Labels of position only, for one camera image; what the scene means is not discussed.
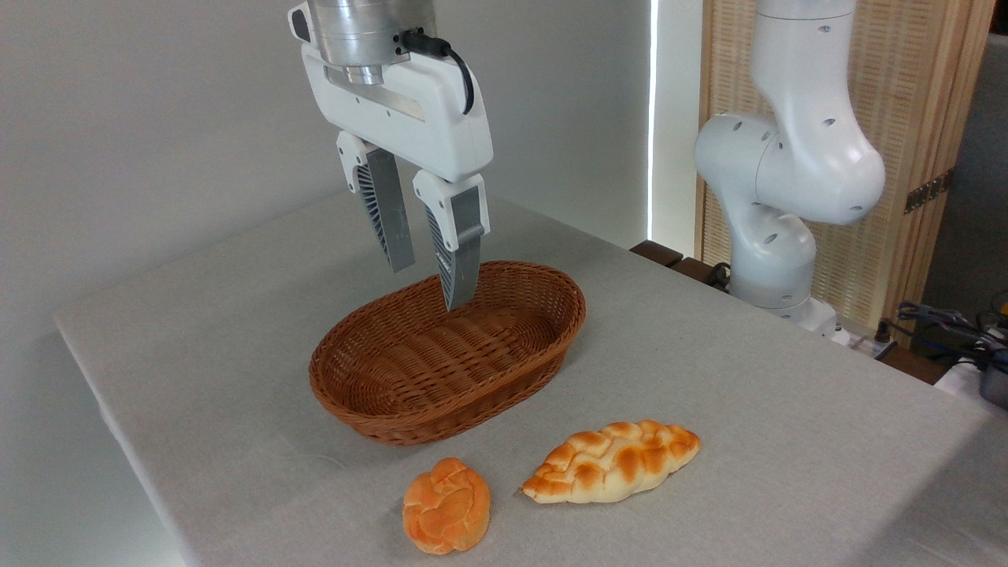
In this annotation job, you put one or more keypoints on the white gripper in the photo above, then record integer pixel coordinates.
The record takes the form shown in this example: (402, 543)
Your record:
(425, 126)

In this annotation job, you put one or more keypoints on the long braided bread loaf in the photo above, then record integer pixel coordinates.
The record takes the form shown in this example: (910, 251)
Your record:
(606, 465)

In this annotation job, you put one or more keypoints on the brown wicker oval basket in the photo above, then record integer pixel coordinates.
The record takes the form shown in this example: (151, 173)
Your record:
(409, 370)

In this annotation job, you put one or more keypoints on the round orange bread bun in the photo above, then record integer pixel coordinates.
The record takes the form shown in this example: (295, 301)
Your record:
(445, 508)

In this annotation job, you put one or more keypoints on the silver wrist flange cylinder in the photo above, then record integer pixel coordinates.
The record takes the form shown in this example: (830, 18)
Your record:
(362, 31)

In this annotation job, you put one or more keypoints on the grey tablecloth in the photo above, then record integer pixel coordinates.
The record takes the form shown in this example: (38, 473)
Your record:
(787, 441)

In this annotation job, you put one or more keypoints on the dark metal screen hinge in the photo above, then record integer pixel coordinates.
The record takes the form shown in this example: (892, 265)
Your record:
(929, 191)

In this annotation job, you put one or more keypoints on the bamboo folding screen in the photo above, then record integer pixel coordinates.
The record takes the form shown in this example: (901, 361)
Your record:
(913, 94)

